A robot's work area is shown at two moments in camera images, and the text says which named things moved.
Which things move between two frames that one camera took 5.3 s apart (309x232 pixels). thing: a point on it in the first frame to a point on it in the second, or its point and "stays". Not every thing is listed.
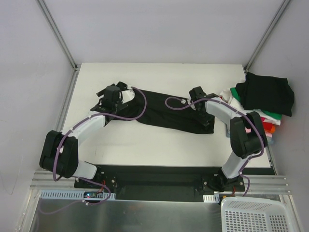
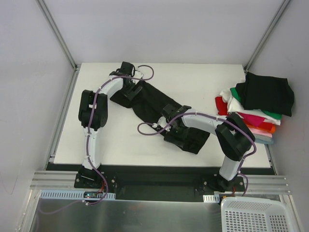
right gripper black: [206, 118] to [175, 138]
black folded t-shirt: [269, 94] stays
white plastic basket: [254, 214] stays
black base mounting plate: [166, 182] stays
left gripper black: [121, 86] to [133, 92]
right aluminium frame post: [265, 37] stays
